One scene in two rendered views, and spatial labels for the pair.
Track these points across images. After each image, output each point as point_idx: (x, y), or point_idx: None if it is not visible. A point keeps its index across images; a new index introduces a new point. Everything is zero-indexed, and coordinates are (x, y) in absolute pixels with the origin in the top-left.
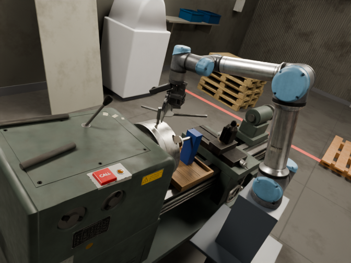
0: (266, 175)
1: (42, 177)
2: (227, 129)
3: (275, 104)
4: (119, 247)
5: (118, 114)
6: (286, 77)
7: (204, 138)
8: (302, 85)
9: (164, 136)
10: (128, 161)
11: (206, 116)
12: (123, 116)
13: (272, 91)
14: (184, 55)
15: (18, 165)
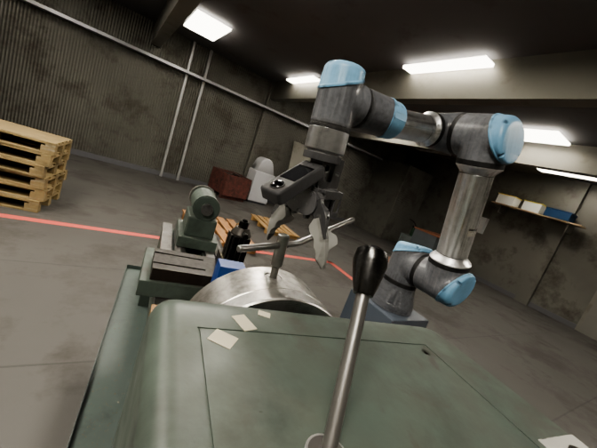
0: (465, 271)
1: None
2: (248, 236)
3: (486, 170)
4: None
5: (234, 310)
6: (513, 130)
7: (195, 270)
8: (523, 140)
9: (316, 298)
10: (511, 413)
11: (354, 220)
12: (244, 308)
13: (501, 151)
14: (365, 88)
15: None
